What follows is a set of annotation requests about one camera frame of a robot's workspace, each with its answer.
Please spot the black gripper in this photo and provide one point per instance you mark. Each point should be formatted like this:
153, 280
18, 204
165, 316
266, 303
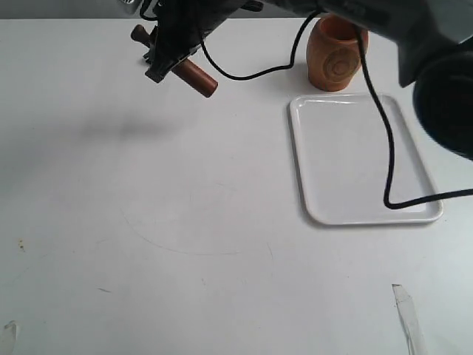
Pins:
181, 25

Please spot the brown wooden pestle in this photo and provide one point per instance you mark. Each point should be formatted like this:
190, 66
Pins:
184, 69

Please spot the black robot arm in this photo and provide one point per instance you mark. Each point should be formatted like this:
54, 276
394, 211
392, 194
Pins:
434, 40

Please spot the brown wooden mortar cup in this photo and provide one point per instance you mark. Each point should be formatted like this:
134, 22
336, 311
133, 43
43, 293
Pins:
332, 54

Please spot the white rectangular tray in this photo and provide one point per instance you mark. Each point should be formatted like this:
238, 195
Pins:
342, 153

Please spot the clear tape strip left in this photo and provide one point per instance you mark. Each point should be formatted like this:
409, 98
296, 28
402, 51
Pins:
9, 337

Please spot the clear tape strip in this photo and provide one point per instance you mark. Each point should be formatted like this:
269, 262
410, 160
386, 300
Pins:
9, 337
409, 321

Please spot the clear tape strip right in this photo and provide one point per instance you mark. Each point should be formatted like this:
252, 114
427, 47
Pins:
409, 321

